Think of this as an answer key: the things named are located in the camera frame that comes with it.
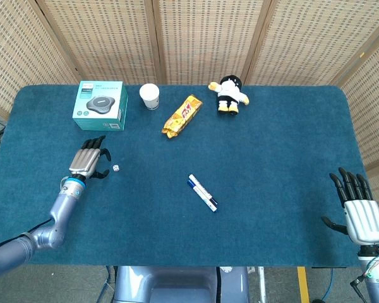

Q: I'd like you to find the yellow floor tape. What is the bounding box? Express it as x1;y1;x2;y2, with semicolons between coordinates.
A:
297;266;310;303

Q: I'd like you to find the white paper cup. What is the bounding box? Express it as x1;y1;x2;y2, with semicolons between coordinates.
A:
139;83;160;110

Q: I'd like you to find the silver robot torso base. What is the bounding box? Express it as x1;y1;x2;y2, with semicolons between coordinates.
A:
112;265;250;303

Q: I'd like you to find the white marker blue cap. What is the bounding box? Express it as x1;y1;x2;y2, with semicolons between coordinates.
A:
186;180;218;213

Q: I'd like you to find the white marker black cap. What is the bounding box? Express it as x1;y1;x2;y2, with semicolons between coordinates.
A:
188;174;219;206

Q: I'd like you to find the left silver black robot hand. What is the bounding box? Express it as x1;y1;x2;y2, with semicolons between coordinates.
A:
68;135;112;182

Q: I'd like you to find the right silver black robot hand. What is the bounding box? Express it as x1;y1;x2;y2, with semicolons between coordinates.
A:
321;167;379;246

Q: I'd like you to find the plush doll white shirt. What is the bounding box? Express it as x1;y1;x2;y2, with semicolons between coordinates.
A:
208;74;250;114

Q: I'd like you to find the teal speakerphone box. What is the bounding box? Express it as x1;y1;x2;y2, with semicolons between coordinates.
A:
71;80;129;131

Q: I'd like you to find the blue cable on floor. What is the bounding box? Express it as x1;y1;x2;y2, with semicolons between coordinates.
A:
321;268;339;302

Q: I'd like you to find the blue felt table mat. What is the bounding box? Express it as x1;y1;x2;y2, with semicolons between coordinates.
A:
0;83;379;269

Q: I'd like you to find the yellow snack bag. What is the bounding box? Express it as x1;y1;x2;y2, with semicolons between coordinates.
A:
161;94;203;140

